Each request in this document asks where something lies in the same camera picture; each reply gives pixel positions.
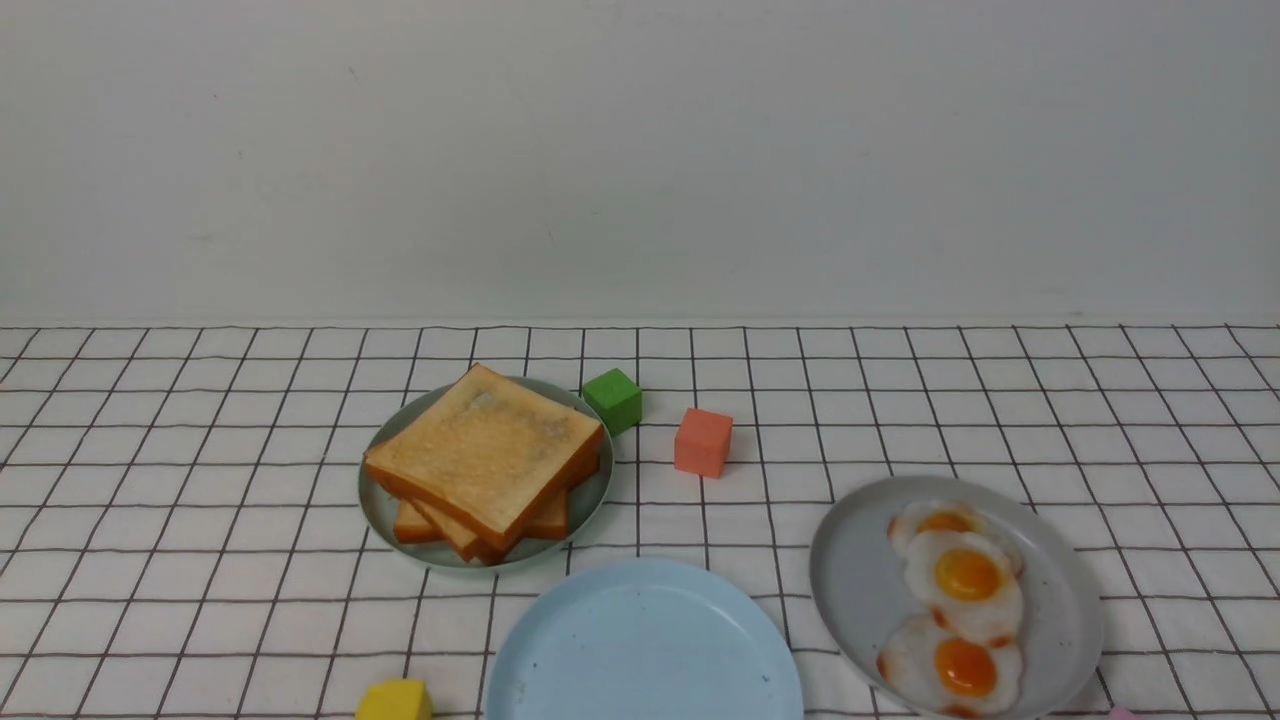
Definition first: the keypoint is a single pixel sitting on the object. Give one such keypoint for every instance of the toast slice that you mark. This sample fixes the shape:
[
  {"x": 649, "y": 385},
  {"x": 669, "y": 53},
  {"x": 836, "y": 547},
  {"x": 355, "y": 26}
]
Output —
[
  {"x": 417, "y": 522},
  {"x": 483, "y": 461},
  {"x": 490, "y": 555}
]

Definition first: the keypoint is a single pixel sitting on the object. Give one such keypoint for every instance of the fried egg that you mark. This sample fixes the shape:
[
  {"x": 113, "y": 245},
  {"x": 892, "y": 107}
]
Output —
[
  {"x": 938, "y": 672},
  {"x": 966, "y": 584},
  {"x": 942, "y": 514}
]

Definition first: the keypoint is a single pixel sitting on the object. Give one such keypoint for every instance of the green cube block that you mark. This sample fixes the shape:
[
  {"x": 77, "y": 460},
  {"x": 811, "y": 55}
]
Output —
[{"x": 616, "y": 399}]

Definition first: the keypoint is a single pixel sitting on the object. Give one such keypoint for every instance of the orange cube block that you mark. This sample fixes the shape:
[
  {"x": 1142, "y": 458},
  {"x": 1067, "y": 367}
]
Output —
[{"x": 702, "y": 443}]

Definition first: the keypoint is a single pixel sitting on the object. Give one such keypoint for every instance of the light blue plate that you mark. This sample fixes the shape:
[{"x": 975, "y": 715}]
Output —
[{"x": 644, "y": 639}]

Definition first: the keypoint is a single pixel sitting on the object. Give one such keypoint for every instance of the grey egg plate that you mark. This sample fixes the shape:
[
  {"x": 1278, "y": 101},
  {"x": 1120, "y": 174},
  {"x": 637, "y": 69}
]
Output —
[{"x": 861, "y": 596}]

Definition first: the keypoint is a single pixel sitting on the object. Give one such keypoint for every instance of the yellow cube block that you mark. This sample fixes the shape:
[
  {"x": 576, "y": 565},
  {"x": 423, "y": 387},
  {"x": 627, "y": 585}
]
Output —
[{"x": 396, "y": 699}]

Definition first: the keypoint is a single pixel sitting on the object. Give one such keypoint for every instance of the white grid tablecloth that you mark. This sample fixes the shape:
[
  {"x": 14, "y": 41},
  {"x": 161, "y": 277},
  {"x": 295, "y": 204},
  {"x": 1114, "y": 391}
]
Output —
[{"x": 182, "y": 537}]

